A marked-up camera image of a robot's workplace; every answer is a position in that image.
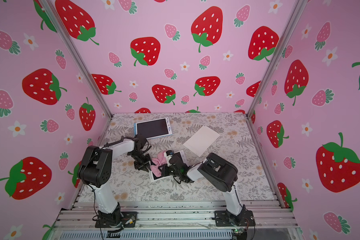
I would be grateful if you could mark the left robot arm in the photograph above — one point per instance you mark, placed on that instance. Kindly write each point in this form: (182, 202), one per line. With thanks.
(96, 169)

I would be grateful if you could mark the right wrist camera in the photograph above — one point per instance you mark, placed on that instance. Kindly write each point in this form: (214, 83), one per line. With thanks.
(169, 154)

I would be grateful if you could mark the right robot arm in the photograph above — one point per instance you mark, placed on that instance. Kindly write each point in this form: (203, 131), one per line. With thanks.
(222, 174)

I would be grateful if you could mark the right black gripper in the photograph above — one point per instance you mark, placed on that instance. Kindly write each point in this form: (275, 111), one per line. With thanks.
(170, 167)

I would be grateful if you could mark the pink fluffy cloth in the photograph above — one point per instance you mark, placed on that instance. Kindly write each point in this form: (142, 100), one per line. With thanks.
(160, 160)

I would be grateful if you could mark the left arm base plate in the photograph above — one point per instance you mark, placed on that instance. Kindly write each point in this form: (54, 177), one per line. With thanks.
(116, 220)

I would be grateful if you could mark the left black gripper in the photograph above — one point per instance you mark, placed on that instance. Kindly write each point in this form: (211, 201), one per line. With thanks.
(146, 165)

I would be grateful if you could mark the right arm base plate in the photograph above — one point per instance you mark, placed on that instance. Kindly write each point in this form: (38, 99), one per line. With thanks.
(227, 219)

